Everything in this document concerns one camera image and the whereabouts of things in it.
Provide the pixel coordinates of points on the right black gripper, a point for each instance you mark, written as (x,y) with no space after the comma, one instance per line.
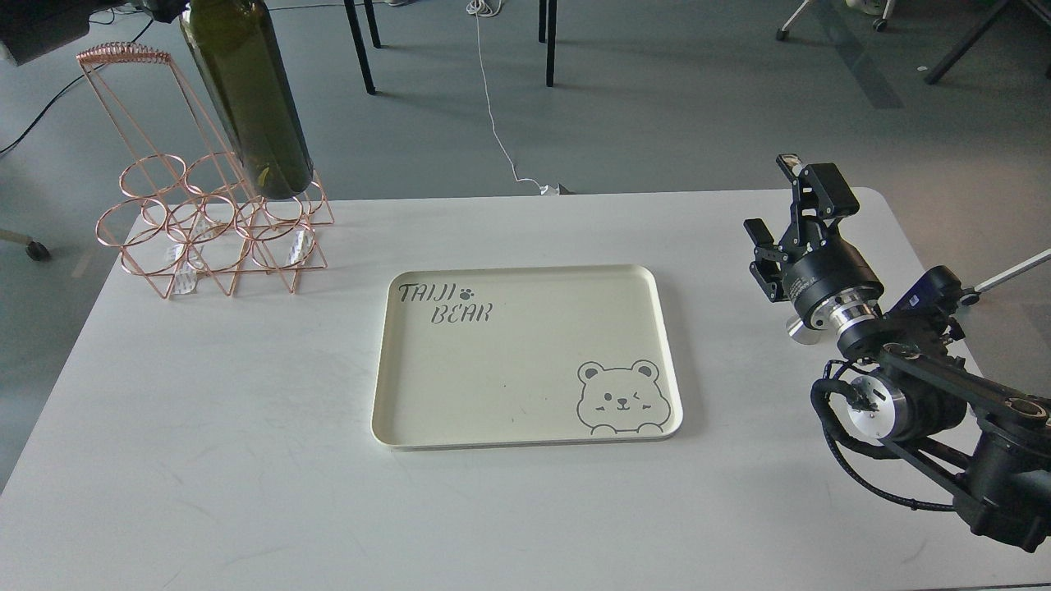
(825,278)

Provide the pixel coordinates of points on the dark green wine bottle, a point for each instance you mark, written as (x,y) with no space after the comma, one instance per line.
(236,50)

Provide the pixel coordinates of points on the silver metal jigger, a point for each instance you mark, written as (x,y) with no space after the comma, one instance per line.
(800,332)

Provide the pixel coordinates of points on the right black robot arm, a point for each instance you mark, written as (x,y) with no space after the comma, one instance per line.
(896,393)

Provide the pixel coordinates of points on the chair caster base right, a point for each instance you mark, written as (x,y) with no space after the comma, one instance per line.
(1006,277)

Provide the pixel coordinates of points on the chair base top right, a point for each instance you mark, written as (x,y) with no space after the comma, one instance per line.
(879,11)

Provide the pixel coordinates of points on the cream bear tray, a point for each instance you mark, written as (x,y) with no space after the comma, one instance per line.
(523,356)

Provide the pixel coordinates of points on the chair caster left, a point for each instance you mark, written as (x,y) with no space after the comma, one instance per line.
(33,248)

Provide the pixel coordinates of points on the copper wire wine rack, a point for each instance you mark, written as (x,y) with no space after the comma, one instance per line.
(182,221)

